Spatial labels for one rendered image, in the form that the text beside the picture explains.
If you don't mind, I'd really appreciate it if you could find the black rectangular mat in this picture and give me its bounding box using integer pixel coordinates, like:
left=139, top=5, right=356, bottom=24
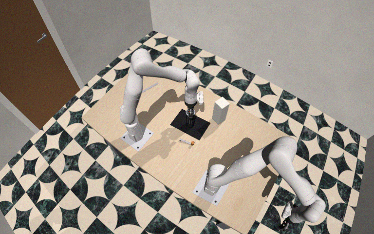
left=170, top=109, right=210, bottom=140

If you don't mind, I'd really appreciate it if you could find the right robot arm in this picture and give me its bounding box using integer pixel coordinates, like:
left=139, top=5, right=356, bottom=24
left=204, top=136, right=326, bottom=223

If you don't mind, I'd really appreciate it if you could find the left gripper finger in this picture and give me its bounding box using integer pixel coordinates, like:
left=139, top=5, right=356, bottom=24
left=188, top=107, right=194, bottom=119

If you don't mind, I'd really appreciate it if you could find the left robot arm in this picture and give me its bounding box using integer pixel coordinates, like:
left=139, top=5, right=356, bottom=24
left=120, top=48, right=204, bottom=142

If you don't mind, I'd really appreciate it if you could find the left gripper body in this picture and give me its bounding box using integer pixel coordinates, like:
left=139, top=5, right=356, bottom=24
left=185, top=102, right=197, bottom=110

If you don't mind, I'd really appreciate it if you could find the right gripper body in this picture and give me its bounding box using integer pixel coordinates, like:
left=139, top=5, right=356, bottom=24
left=286, top=216, right=295, bottom=225

